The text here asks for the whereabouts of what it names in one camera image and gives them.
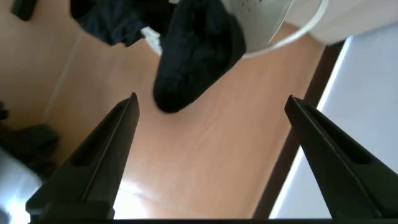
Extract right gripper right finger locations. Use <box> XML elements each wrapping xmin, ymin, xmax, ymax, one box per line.
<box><xmin>284</xmin><ymin>94</ymin><xmax>398</xmax><ymax>220</ymax></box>

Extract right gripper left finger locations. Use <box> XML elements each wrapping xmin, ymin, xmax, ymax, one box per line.
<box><xmin>25</xmin><ymin>91</ymin><xmax>141</xmax><ymax>220</ymax></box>

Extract black shorts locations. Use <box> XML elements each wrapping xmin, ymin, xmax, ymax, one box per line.
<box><xmin>152</xmin><ymin>0</ymin><xmax>248</xmax><ymax>114</ymax></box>

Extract white laundry basket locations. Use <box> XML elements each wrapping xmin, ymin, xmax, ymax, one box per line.
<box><xmin>141</xmin><ymin>0</ymin><xmax>330</xmax><ymax>60</ymax></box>

